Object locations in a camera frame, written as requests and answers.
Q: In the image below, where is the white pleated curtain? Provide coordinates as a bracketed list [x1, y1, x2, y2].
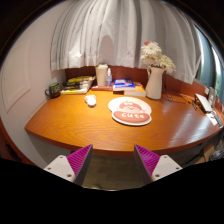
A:
[51, 0, 201, 83]

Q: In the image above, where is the clear sanitizer bottle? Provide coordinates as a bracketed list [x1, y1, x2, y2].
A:
[106, 68, 112, 87]

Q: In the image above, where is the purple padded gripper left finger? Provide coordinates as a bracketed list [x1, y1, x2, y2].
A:
[44, 145, 93, 186]

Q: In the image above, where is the dark green mug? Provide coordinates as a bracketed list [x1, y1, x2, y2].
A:
[45, 82, 61, 98]

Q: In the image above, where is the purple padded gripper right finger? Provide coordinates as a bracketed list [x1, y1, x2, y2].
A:
[134, 144, 182, 185]

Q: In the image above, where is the white power strip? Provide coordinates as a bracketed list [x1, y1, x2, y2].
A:
[195, 94, 213, 112]

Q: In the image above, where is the white flower bouquet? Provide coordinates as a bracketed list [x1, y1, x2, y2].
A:
[141, 41, 176, 73]

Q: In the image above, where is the cream ceramic vase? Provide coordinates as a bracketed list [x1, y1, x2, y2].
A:
[146, 67, 164, 100]

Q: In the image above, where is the stack of yellow books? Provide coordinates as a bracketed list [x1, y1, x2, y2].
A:
[61, 76, 95, 94]

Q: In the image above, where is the red flat book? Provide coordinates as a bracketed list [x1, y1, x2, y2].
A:
[91, 86, 113, 91]

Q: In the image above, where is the black cable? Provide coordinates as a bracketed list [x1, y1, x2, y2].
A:
[162, 73, 198, 111]

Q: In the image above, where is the yellow book under blue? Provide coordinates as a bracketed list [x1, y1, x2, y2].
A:
[124, 82, 146, 97]

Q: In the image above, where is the pink cute mouse pad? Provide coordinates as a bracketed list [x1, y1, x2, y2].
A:
[108, 97, 152, 126]

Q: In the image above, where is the beige cylindrical container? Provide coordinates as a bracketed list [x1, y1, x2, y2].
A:
[95, 64, 108, 86]

